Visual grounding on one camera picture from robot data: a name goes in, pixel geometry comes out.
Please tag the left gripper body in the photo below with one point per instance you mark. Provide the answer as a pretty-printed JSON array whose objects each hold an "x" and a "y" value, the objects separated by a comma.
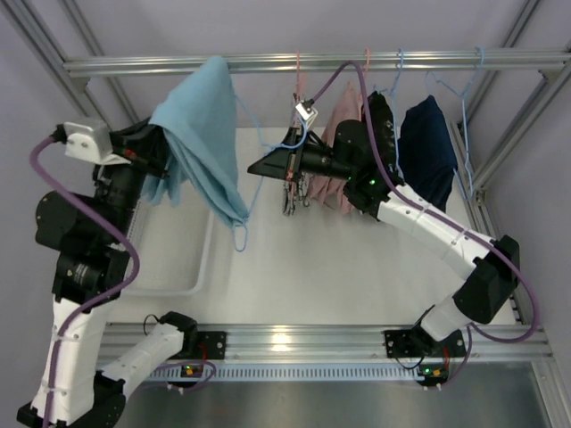
[{"x": 137, "y": 135}]

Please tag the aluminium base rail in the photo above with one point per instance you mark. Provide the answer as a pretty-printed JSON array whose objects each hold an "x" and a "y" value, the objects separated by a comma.
[{"x": 282, "y": 344}]

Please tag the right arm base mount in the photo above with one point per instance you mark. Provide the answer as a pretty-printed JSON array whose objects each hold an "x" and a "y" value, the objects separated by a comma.
[{"x": 401, "y": 345}]

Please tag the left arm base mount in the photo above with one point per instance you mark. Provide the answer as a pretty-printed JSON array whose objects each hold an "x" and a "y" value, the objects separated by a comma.
[{"x": 209, "y": 345}]

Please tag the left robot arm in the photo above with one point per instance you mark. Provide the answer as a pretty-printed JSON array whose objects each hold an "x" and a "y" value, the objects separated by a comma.
[{"x": 96, "y": 262}]

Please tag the white plastic basket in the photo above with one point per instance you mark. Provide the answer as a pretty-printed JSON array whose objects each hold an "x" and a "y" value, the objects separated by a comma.
[{"x": 173, "y": 245}]

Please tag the newspaper print trousers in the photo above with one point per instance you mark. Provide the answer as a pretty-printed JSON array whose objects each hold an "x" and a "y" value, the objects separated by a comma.
[{"x": 291, "y": 189}]

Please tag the light blue trousers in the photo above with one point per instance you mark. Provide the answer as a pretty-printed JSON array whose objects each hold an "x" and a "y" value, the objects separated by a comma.
[{"x": 198, "y": 120}]

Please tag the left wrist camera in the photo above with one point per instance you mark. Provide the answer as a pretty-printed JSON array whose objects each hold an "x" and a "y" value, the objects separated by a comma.
[{"x": 87, "y": 139}]

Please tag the slotted cable duct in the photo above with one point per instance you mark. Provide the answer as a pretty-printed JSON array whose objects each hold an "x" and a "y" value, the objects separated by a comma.
[{"x": 360, "y": 372}]

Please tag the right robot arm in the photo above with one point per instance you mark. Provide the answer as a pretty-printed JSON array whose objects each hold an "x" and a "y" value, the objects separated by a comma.
[{"x": 485, "y": 265}]

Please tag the pink trousers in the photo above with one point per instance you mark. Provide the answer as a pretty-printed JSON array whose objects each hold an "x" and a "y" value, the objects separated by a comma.
[{"x": 326, "y": 190}]

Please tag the pink hanger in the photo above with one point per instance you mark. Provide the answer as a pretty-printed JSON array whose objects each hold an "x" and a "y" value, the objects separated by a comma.
[
  {"x": 300, "y": 83},
  {"x": 365, "y": 70}
]

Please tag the navy blue trousers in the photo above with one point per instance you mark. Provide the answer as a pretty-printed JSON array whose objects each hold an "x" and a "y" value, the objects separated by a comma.
[{"x": 426, "y": 156}]

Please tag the aluminium hanging rail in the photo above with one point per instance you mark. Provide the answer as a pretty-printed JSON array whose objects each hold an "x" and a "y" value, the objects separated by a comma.
[{"x": 494, "y": 59}]

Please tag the black patterned trousers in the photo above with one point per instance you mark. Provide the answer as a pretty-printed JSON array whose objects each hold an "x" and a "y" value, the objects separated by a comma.
[{"x": 382, "y": 124}]

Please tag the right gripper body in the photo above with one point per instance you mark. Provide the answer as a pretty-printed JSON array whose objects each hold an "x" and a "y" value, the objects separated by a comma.
[{"x": 293, "y": 160}]

